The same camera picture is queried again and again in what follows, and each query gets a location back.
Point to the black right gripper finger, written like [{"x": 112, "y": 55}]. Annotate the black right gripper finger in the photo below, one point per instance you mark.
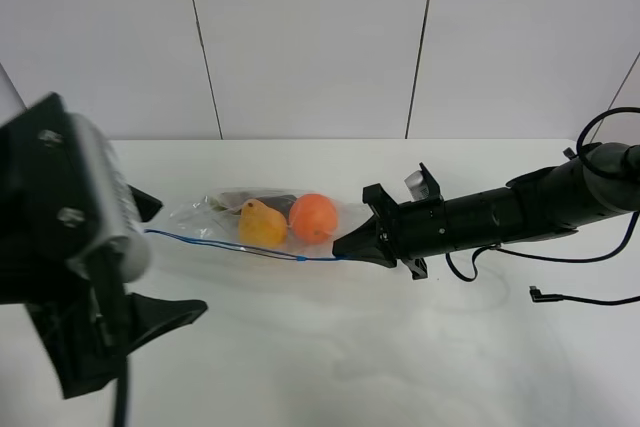
[{"x": 362, "y": 244}]

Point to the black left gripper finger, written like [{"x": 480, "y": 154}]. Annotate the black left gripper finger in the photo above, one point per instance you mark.
[
  {"x": 142, "y": 319},
  {"x": 148, "y": 206}
]

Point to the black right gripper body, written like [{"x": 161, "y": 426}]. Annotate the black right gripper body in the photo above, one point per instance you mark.
[{"x": 412, "y": 231}]

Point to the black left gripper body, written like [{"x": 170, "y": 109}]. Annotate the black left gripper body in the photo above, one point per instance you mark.
[{"x": 50, "y": 221}]

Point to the clear zip bag blue seal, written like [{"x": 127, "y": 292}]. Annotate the clear zip bag blue seal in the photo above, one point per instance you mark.
[{"x": 197, "y": 223}]

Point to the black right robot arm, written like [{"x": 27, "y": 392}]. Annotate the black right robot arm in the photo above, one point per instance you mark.
[{"x": 601, "y": 181}]

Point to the orange fruit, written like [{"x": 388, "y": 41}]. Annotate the orange fruit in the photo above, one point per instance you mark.
[{"x": 313, "y": 218}]

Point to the dark purple eggplant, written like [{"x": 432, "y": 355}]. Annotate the dark purple eggplant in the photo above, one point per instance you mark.
[{"x": 233, "y": 201}]

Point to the yellow pear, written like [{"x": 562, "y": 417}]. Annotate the yellow pear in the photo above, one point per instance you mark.
[{"x": 261, "y": 226}]

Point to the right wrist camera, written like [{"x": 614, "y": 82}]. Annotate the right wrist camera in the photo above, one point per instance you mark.
[{"x": 423, "y": 186}]

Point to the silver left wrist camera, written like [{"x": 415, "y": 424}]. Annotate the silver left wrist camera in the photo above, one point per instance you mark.
[{"x": 119, "y": 221}]

